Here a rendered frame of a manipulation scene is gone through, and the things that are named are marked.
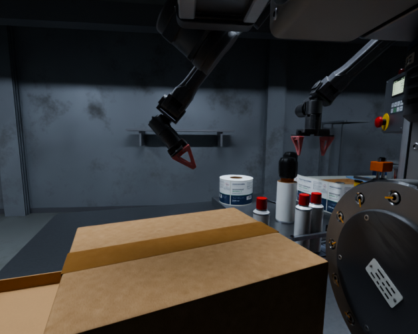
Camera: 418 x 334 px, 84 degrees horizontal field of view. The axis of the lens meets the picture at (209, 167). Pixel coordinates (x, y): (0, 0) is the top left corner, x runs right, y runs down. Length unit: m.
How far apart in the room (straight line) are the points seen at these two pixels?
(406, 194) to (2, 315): 0.84
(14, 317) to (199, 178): 3.49
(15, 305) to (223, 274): 0.66
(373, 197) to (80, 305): 0.30
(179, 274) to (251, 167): 3.93
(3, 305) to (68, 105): 3.74
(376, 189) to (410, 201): 0.04
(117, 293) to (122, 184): 3.93
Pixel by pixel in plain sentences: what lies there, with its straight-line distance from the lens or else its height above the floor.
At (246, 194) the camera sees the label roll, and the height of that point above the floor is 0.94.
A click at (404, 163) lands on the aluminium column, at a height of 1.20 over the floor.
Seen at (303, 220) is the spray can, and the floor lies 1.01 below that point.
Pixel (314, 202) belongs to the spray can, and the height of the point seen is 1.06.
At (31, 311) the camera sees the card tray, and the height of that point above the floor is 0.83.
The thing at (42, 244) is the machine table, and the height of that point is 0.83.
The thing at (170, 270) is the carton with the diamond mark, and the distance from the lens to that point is 0.29.
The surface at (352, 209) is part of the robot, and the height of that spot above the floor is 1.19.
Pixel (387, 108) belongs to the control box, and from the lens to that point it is 1.04.
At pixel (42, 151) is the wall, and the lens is 4.57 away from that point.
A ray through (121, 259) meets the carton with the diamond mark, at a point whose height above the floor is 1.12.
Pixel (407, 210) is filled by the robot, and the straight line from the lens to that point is 0.27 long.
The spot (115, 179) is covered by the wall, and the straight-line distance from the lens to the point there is 4.20.
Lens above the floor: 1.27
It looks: 8 degrees down
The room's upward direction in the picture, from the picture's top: straight up
